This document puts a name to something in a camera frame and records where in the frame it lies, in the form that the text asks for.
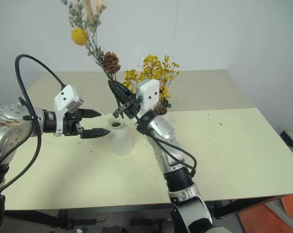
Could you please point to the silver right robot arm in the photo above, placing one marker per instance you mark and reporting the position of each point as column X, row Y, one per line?
column 162, row 136

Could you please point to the dried bouquet with pinecone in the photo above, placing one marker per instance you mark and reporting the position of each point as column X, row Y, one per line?
column 111, row 61

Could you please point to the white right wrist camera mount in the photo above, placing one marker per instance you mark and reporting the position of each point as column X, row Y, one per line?
column 148, row 93

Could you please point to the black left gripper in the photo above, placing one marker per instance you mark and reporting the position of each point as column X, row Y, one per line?
column 72, row 124

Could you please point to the white ceramic vase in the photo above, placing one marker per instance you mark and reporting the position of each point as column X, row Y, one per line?
column 122, row 138
column 166, row 119

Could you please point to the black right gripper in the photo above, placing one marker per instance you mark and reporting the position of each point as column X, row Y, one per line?
column 132, row 108

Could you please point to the yellow dried flower bouquet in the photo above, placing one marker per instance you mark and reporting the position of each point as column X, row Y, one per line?
column 156, row 69

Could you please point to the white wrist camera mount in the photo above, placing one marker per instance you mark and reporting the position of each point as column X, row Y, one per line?
column 64, row 97
column 148, row 93

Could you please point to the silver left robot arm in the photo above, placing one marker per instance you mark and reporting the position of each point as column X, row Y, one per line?
column 13, row 134

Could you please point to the orange object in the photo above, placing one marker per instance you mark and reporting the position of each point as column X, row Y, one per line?
column 258, row 218

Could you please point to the black table frame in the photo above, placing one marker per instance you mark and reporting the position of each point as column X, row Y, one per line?
column 146, row 211

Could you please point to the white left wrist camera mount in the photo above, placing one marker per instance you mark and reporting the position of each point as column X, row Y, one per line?
column 64, row 97

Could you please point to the dark grey box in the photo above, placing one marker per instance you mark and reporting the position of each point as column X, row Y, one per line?
column 290, row 138

